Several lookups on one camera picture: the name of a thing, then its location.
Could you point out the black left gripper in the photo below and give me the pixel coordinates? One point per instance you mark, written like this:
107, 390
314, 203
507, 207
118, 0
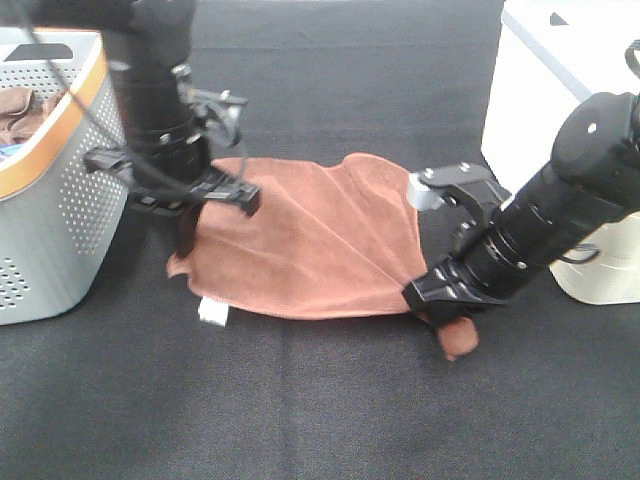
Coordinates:
171, 176

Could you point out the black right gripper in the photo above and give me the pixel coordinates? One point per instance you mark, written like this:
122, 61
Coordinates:
445, 293

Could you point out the brown towel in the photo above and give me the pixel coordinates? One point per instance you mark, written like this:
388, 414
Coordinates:
326, 242

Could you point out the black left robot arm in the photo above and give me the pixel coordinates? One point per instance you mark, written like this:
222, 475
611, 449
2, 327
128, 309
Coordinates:
143, 41

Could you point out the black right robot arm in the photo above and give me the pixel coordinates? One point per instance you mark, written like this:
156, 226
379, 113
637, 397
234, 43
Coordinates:
591, 179

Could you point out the grey perforated laundry basket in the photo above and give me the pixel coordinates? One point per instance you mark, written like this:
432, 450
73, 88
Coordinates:
57, 221

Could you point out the blue cloth in basket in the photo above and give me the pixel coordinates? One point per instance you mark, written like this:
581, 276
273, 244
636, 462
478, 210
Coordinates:
7, 151

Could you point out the brown towels in basket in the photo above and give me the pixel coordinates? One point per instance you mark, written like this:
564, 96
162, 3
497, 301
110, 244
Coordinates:
22, 113

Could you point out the white storage bin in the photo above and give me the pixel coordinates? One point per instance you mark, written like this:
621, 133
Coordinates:
553, 55

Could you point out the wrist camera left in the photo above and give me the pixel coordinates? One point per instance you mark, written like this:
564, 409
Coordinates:
217, 113

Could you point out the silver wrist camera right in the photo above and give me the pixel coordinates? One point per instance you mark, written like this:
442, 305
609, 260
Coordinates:
466, 185

